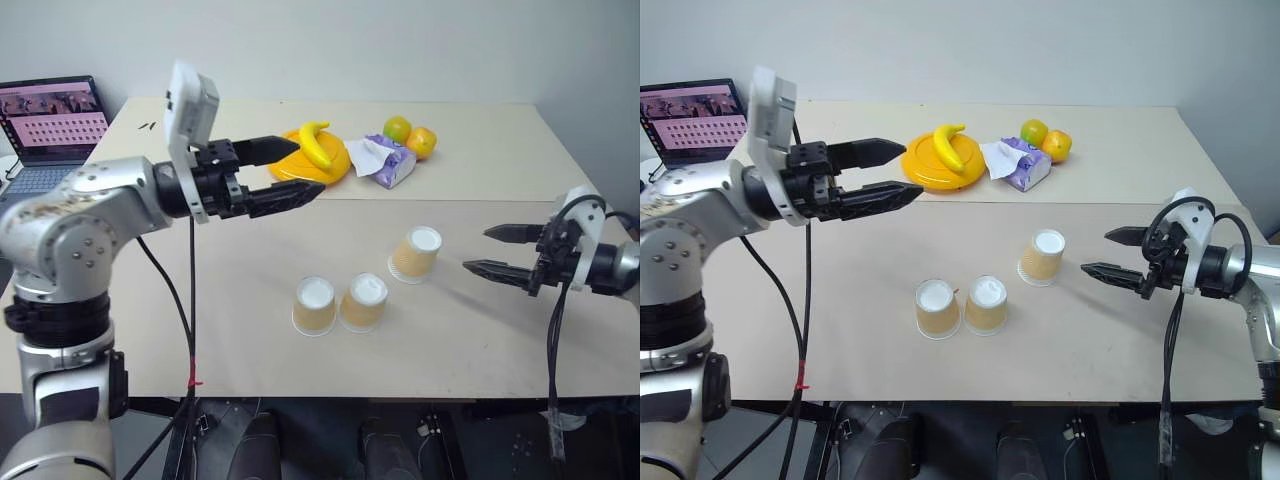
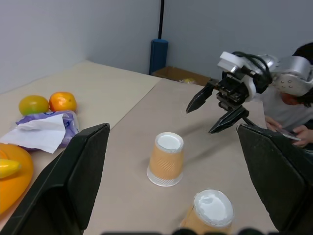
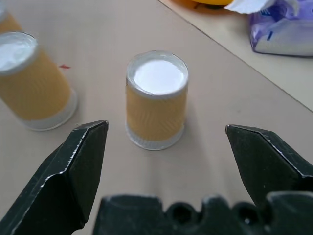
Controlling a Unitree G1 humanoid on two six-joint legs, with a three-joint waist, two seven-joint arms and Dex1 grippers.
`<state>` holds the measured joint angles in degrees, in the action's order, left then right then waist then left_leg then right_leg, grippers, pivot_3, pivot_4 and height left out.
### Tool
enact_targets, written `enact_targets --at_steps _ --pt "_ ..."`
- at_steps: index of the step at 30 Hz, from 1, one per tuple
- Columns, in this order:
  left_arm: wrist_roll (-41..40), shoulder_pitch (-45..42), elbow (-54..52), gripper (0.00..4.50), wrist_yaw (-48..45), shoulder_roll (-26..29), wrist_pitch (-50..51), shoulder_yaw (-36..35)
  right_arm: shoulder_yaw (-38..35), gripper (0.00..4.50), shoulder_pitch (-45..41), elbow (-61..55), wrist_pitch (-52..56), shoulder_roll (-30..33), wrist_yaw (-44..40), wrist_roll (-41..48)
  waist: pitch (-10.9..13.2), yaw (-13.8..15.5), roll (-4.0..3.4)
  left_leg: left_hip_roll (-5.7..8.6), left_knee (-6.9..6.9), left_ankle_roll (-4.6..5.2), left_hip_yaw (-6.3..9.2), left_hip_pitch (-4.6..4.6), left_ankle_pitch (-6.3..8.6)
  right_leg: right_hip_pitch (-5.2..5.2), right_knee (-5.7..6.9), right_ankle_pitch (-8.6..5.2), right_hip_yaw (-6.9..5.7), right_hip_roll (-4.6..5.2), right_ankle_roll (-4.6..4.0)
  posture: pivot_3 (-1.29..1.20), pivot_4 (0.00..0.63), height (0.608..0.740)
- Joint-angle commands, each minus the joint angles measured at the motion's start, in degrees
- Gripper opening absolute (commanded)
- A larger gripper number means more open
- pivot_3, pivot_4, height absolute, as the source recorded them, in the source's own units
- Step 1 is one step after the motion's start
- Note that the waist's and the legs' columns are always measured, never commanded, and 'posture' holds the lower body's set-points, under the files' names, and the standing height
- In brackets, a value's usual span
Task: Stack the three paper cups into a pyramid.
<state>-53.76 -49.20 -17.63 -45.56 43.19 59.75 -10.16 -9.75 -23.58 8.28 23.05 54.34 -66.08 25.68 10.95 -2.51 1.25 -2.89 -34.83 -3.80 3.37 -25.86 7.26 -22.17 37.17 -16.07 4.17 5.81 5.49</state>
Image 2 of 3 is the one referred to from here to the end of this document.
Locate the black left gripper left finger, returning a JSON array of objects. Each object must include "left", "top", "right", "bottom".
[{"left": 0, "top": 123, "right": 111, "bottom": 235}]

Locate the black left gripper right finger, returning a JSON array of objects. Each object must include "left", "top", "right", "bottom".
[{"left": 236, "top": 123, "right": 313, "bottom": 235}]

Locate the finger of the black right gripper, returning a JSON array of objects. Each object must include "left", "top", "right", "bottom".
[
  {"left": 208, "top": 107, "right": 250, "bottom": 134},
  {"left": 186, "top": 79, "right": 220, "bottom": 114}
]

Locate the smartphone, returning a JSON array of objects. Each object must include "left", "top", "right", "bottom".
[{"left": 273, "top": 127, "right": 302, "bottom": 141}]

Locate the person's right hand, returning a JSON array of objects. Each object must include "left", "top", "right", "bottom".
[{"left": 265, "top": 116, "right": 282, "bottom": 130}]

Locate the person's left hand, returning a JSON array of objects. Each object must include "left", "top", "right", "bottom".
[{"left": 291, "top": 125, "right": 313, "bottom": 148}]

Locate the brown cardboard box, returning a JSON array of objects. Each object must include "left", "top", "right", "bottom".
[{"left": 152, "top": 66, "right": 212, "bottom": 87}]

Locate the orange plastic plate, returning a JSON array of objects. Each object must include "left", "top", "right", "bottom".
[{"left": 0, "top": 143, "right": 35, "bottom": 216}]

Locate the yellow toy banana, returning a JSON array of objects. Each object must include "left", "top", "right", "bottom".
[{"left": 0, "top": 158, "right": 22, "bottom": 179}]

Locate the person in white shirt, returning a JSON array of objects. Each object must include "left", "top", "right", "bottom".
[{"left": 262, "top": 42, "right": 313, "bottom": 157}]

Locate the blue foam cylinder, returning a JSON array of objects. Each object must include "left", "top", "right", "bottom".
[{"left": 149, "top": 38, "right": 169, "bottom": 76}]

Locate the white paper tissue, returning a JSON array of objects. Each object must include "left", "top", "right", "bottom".
[{"left": 0, "top": 114, "right": 67, "bottom": 155}]

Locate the purple tissue pack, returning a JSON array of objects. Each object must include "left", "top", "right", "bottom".
[{"left": 15, "top": 110, "right": 80, "bottom": 149}]

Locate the orange ribbed paper cup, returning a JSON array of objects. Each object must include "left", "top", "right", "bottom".
[
  {"left": 146, "top": 132, "right": 184, "bottom": 188},
  {"left": 179, "top": 188, "right": 235, "bottom": 235}
]

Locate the brown paper table cover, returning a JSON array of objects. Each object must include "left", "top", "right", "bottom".
[{"left": 83, "top": 77, "right": 279, "bottom": 235}]

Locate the black vertical pole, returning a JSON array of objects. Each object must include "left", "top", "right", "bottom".
[{"left": 158, "top": 0, "right": 165, "bottom": 40}]

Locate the green yellow mango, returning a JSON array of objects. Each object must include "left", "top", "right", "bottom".
[{"left": 19, "top": 95, "right": 50, "bottom": 116}]

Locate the orange fruit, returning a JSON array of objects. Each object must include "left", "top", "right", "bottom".
[{"left": 48, "top": 92, "right": 78, "bottom": 113}]

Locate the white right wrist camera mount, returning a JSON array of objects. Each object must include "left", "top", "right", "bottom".
[{"left": 217, "top": 51, "right": 258, "bottom": 97}]

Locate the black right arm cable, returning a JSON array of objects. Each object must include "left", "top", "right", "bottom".
[{"left": 231, "top": 51, "right": 272, "bottom": 77}]

